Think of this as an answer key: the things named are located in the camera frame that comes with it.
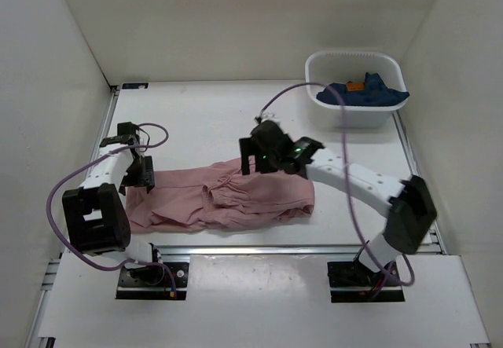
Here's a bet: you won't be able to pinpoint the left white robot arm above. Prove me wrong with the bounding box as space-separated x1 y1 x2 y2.
62 122 169 286

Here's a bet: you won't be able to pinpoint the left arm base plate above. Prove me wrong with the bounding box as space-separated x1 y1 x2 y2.
116 261 189 301

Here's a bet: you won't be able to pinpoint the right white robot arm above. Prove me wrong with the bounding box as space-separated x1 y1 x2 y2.
239 119 437 286

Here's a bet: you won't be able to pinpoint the black corner label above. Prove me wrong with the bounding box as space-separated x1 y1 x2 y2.
121 82 149 90

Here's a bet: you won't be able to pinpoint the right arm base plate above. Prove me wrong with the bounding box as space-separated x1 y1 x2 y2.
327 262 405 303

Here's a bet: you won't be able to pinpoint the pink trousers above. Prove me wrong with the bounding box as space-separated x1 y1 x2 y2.
125 159 315 233

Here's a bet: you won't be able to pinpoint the dark blue trousers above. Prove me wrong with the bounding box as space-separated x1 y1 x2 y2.
329 72 409 108

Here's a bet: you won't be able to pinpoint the white plastic basket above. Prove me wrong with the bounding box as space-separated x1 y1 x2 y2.
305 49 409 129

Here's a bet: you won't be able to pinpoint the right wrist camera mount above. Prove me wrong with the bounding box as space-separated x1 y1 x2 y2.
261 112 280 123

